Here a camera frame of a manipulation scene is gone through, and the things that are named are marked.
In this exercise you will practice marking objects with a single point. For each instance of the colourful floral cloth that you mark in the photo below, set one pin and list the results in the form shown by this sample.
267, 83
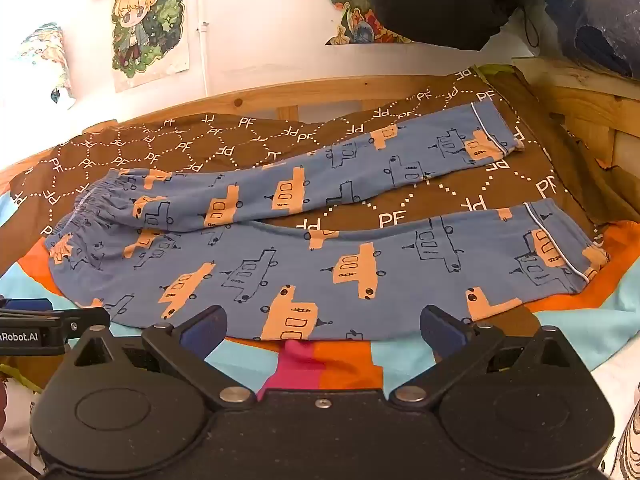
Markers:
350, 15

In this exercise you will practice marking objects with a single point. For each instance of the cartoon figure wall poster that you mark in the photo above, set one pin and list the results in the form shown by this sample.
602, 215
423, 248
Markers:
147, 25

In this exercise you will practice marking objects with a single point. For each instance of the blue pants with orange print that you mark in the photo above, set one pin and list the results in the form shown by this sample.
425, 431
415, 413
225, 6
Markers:
320, 260

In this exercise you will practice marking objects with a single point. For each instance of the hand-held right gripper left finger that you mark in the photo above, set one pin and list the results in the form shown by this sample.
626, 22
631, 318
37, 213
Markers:
201, 332

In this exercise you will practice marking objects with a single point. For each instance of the wooden bed frame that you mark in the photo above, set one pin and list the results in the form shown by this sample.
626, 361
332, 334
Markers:
585, 105

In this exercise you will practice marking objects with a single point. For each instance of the white patterned cloth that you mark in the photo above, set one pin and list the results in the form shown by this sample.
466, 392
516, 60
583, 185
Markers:
627, 440

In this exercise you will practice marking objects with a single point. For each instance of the pale torn wall poster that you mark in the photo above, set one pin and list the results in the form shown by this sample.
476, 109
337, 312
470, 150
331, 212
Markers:
45, 65

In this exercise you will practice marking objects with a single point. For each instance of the white wall pipe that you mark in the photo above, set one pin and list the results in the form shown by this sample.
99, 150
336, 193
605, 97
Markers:
205, 60

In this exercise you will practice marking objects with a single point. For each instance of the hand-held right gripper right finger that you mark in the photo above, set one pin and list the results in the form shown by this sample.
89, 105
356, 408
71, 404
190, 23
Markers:
441, 332

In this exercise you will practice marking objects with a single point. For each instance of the black hanging cloth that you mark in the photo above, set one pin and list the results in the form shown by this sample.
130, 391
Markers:
440, 0

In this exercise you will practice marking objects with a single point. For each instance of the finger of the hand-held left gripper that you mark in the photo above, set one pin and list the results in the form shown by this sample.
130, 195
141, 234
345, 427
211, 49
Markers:
87, 319

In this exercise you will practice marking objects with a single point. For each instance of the brown patterned blanket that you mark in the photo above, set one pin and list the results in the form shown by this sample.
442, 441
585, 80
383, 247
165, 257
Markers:
210, 145

